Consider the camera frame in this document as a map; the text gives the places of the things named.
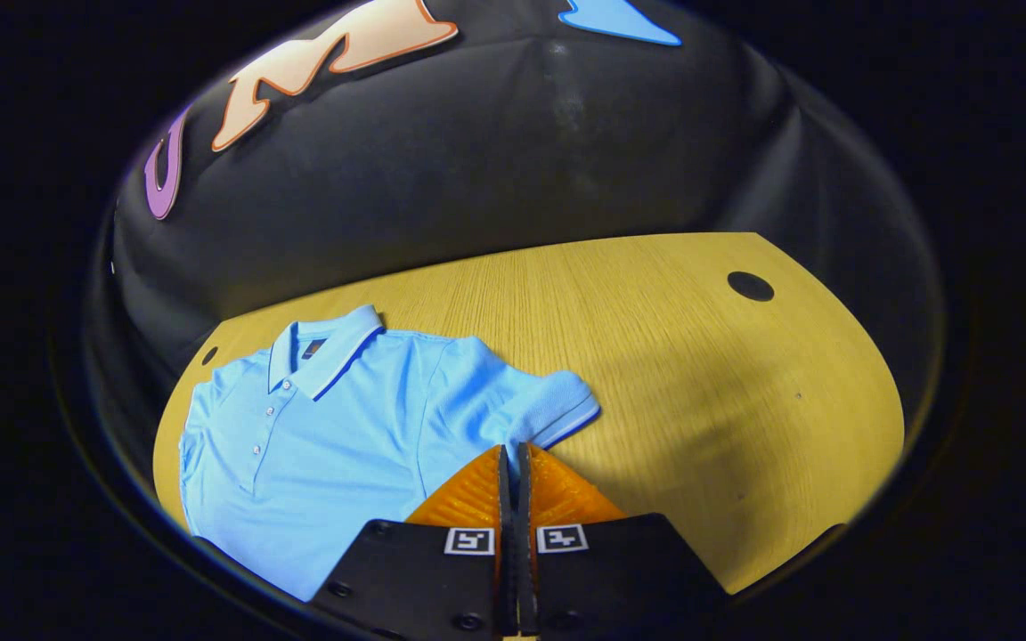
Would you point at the black round table grommet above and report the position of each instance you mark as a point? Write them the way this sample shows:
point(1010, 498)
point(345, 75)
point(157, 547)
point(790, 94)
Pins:
point(751, 286)
point(209, 355)

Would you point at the light blue T-shirt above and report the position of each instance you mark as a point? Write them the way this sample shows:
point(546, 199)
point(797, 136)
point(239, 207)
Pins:
point(344, 445)

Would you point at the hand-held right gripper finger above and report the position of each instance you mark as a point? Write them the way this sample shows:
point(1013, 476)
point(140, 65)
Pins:
point(505, 507)
point(524, 507)

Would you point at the black backdrop cloth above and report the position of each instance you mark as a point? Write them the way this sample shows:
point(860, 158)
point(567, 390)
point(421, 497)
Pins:
point(495, 151)

